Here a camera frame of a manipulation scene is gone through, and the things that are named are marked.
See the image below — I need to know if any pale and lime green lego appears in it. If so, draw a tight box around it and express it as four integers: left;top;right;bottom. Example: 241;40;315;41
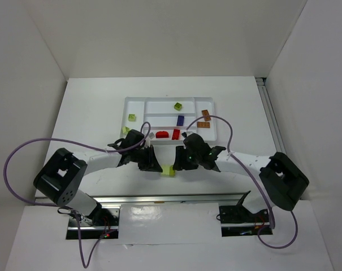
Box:
161;165;175;177

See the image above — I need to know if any red curved lego piece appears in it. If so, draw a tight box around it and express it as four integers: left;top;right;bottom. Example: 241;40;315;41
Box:
155;131;170;138

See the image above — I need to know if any red lego brick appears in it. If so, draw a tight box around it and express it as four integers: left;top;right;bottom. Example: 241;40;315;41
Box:
171;129;180;140

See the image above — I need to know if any lime green square lego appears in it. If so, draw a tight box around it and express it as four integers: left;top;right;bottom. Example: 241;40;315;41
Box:
122;126;130;135
128;113;137;122

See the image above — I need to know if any purple lego plate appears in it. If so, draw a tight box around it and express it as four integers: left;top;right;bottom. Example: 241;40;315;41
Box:
176;115;184;126

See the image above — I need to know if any orange lego brick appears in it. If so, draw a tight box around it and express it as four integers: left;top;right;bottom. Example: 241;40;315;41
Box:
201;110;211;121

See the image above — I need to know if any dark green square lego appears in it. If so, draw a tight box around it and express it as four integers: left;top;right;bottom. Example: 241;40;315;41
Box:
174;102;183;111

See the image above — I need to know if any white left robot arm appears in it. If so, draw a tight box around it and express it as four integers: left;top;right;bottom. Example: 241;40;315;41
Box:
33;129;162;224

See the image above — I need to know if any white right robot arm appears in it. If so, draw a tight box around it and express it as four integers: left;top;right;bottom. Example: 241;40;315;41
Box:
173;133;310;213

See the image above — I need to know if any white divided sorting tray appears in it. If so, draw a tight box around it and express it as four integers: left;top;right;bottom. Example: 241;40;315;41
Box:
120;97;217;145

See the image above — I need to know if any aluminium rail front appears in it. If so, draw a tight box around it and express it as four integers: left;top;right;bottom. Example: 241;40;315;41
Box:
34;193;250;206

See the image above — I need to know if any aluminium rail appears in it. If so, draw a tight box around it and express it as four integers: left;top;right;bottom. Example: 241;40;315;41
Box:
256;76;301;200
34;193;250;206

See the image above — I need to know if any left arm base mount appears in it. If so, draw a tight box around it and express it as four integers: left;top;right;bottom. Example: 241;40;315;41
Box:
57;204;120;240

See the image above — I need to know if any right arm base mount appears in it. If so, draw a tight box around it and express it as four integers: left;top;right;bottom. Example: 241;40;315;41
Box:
216;191;273;237

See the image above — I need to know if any aluminium rail right side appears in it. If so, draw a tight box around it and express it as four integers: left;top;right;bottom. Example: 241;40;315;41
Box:
256;76;301;200

